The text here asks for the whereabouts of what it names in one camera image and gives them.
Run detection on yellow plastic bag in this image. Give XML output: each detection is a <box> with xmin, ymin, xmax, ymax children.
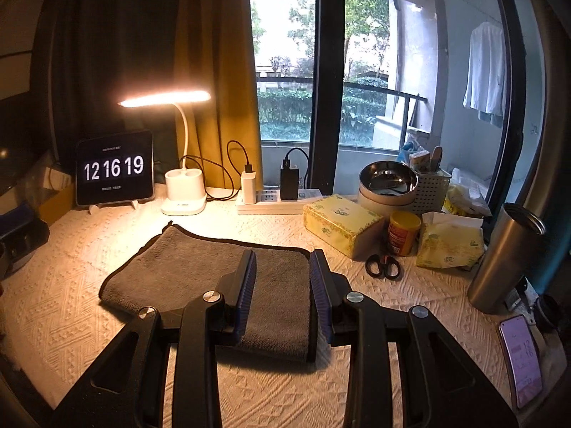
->
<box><xmin>443</xmin><ymin>168</ymin><xmax>492</xmax><ymax>218</ymax></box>

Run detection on black charger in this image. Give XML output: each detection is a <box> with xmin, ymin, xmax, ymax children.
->
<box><xmin>279</xmin><ymin>164</ymin><xmax>300</xmax><ymax>201</ymax></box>

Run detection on white textured table cloth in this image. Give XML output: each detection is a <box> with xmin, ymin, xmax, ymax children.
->
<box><xmin>0</xmin><ymin>194</ymin><xmax>554</xmax><ymax>428</ymax></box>

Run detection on yellow soft tissue pack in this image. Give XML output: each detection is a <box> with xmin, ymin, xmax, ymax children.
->
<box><xmin>416</xmin><ymin>212</ymin><xmax>486</xmax><ymax>269</ymax></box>

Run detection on white round container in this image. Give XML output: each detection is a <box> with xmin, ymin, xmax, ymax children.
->
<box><xmin>357</xmin><ymin>187</ymin><xmax>419</xmax><ymax>219</ymax></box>

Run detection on steel tumbler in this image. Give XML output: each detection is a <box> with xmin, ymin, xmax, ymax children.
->
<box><xmin>466</xmin><ymin>203</ymin><xmax>546</xmax><ymax>315</ymax></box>

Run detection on smartphone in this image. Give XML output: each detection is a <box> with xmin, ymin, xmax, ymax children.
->
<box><xmin>498</xmin><ymin>314</ymin><xmax>544</xmax><ymax>409</ymax></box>

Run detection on yellow tissue box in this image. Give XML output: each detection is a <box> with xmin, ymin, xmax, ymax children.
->
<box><xmin>303</xmin><ymin>194</ymin><xmax>385</xmax><ymax>260</ymax></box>

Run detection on hanging white shirt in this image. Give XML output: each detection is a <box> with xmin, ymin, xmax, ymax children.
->
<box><xmin>463</xmin><ymin>21</ymin><xmax>509</xmax><ymax>128</ymax></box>

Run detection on stainless steel bowl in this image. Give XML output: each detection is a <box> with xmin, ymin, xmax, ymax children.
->
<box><xmin>359</xmin><ymin>160</ymin><xmax>419</xmax><ymax>197</ymax></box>

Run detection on grey towel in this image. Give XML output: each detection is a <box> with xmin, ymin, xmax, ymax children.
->
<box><xmin>99</xmin><ymin>221</ymin><xmax>318</xmax><ymax>365</ymax></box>

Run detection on orange lidded jar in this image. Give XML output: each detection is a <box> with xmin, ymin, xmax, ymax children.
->
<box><xmin>386</xmin><ymin>211</ymin><xmax>422</xmax><ymax>257</ymax></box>

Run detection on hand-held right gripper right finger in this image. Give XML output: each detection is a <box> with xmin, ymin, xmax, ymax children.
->
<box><xmin>310</xmin><ymin>249</ymin><xmax>520</xmax><ymax>428</ymax></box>

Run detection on black cable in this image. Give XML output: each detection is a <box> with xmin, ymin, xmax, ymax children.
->
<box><xmin>179</xmin><ymin>140</ymin><xmax>253</xmax><ymax>200</ymax></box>

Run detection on yellow curtain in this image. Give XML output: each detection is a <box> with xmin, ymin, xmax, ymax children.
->
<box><xmin>172</xmin><ymin>0</ymin><xmax>264</xmax><ymax>192</ymax></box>

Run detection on white perforated basket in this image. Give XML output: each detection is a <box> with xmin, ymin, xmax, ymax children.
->
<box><xmin>408</xmin><ymin>168</ymin><xmax>453</xmax><ymax>215</ymax></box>

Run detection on black scissors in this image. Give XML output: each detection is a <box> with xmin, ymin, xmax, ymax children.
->
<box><xmin>365</xmin><ymin>254</ymin><xmax>401</xmax><ymax>281</ymax></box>

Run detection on white charger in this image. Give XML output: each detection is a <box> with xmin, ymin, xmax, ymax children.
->
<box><xmin>241</xmin><ymin>171</ymin><xmax>257</xmax><ymax>205</ymax></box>

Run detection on white power strip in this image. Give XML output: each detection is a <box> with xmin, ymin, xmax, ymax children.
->
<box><xmin>236</xmin><ymin>188</ymin><xmax>323</xmax><ymax>215</ymax></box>

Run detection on tablet clock display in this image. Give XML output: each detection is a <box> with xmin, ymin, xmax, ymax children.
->
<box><xmin>75</xmin><ymin>130</ymin><xmax>155</xmax><ymax>207</ymax></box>

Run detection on white desk lamp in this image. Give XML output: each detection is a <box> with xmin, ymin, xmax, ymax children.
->
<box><xmin>118</xmin><ymin>90</ymin><xmax>211</xmax><ymax>215</ymax></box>

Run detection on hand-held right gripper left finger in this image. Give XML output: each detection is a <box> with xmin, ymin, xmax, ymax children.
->
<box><xmin>50</xmin><ymin>250</ymin><xmax>258</xmax><ymax>428</ymax></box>

